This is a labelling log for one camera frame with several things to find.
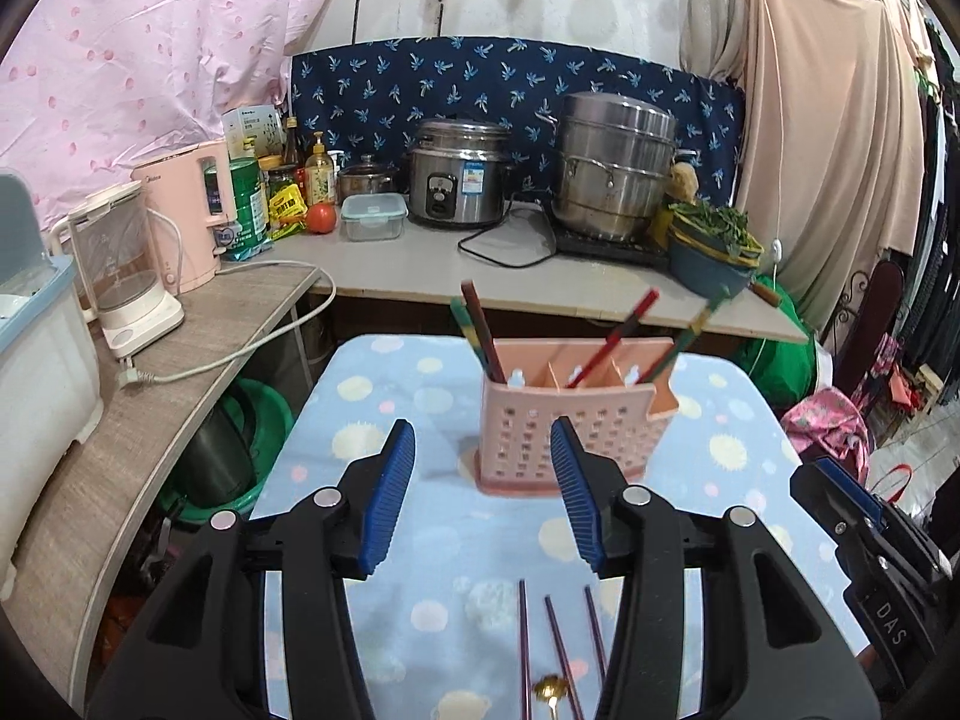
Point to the steel pot in basin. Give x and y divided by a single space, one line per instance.
217 457

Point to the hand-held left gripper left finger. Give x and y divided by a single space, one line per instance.
390 495

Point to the green plastic basin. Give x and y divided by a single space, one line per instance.
270 420

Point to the gold flower spoon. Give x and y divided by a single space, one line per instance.
551 688

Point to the navy patterned cloth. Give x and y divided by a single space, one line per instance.
420 82

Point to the yellow oil bottle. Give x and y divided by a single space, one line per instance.
320 172

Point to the dark chair back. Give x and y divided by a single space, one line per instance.
874 322

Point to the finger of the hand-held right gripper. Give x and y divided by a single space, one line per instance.
847 495

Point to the pink electric kettle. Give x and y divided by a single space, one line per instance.
184 217

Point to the clear food container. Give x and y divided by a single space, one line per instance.
373 219

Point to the steel rice cooker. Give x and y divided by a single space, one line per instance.
461 172

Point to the blue dotted tablecloth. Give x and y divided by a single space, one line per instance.
450 540

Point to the white glass electric kettle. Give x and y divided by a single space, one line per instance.
120 277

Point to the red tomato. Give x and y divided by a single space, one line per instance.
321 218

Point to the green canister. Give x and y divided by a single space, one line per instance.
249 206

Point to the beige curtain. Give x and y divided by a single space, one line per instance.
825 127

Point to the white blue dish rack box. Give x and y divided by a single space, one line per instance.
37 390

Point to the dark sauce bottle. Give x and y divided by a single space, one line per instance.
291 142

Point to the blue bowl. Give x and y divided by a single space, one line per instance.
705 270

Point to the small steel pot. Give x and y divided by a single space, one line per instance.
367 180

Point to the pink floral cloth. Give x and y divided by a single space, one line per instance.
825 427

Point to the green leafy vegetables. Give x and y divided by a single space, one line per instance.
712 223

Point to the green chopstick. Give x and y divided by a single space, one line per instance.
679 345
468 330

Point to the steel steamer pot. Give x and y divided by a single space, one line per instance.
611 165

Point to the wooden corner counter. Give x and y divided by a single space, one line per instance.
420 270

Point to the dark red chopstick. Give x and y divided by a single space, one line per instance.
481 322

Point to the white carton box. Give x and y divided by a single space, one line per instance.
251 131

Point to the pink perforated utensil holder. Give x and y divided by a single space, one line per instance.
517 427

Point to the pink dotted curtain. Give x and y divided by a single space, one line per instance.
150 37

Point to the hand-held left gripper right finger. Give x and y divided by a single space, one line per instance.
577 495

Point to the dark maroon chopstick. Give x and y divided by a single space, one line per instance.
559 652
523 637
594 630

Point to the black induction cooktop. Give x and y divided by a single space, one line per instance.
600 247

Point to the yellow snack packet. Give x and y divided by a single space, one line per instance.
289 208

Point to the ginger root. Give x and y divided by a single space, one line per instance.
685 181

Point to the green bag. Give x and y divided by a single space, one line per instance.
776 349

